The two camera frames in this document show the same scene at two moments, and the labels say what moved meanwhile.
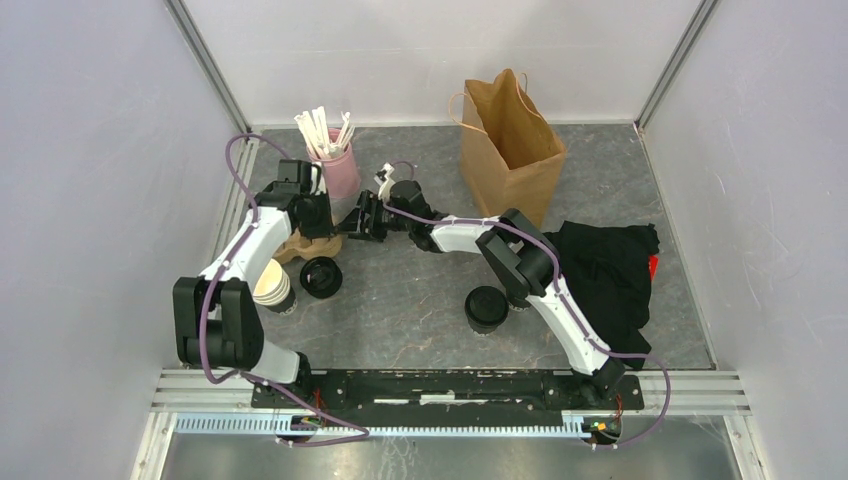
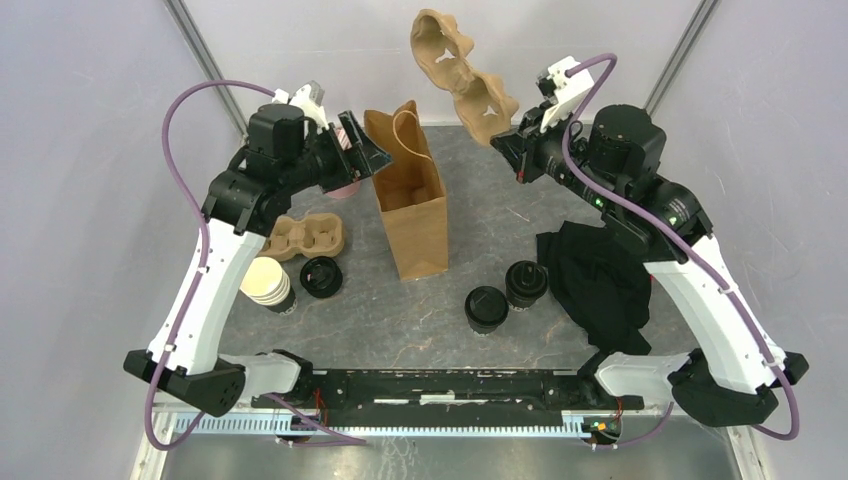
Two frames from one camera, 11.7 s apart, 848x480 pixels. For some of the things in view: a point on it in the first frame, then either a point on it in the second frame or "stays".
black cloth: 606,269 stays
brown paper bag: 511,157 → 413,199
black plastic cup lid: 486,306 stays
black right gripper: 368,205 → 523,148
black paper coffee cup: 518,300 stays
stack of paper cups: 273,289 stays
